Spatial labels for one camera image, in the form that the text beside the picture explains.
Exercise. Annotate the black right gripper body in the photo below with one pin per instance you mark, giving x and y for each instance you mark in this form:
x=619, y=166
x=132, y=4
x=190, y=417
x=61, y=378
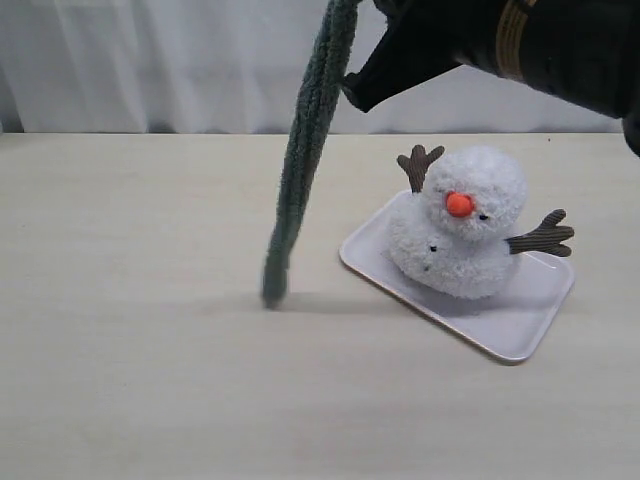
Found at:
x=582, y=52

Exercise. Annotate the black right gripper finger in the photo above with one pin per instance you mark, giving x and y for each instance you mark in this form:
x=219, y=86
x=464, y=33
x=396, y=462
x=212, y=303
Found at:
x=413, y=50

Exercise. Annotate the green fluffy scarf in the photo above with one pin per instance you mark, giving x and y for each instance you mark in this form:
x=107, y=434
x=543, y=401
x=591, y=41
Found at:
x=314, y=111

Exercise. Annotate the white plush snowman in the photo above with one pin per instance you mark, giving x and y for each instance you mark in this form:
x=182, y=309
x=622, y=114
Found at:
x=454, y=231

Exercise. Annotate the white plastic tray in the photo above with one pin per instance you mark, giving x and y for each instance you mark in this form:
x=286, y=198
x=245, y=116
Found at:
x=508, y=326

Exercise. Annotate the white curtain backdrop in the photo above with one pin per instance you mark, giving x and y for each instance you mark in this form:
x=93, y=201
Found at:
x=170, y=66

